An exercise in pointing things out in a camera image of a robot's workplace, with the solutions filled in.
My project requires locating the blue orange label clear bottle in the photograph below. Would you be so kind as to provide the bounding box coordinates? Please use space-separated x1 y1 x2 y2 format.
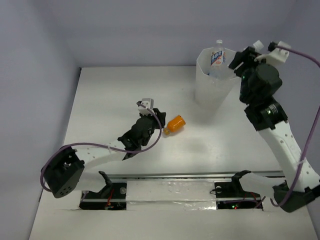
208 39 226 80

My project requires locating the clear unlabelled plastic bottle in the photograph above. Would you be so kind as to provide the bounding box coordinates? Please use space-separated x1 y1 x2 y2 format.
252 40 264 53

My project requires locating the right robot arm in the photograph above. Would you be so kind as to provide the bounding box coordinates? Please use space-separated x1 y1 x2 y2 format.
228 42 320 213

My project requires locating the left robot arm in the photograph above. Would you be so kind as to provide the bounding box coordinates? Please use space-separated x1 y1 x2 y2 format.
40 108 167 199

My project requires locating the white octagonal bin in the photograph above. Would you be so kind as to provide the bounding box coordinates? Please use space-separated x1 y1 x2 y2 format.
195 47 240 112

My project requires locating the white foam board cover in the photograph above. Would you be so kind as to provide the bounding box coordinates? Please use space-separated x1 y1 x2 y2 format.
30 192 317 240

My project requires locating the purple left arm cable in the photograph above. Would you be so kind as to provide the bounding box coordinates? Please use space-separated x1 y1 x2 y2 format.
40 101 163 193

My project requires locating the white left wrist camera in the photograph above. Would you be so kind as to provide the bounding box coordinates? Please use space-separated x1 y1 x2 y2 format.
136 98 154 116

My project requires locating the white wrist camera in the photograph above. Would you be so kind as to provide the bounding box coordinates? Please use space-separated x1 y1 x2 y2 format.
136 98 154 116
254 41 292 66

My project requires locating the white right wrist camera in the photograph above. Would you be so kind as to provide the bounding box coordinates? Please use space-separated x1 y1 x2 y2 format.
254 41 292 66

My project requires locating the aluminium rail front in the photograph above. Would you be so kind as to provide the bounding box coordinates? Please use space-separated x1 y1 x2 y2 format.
51 170 286 180

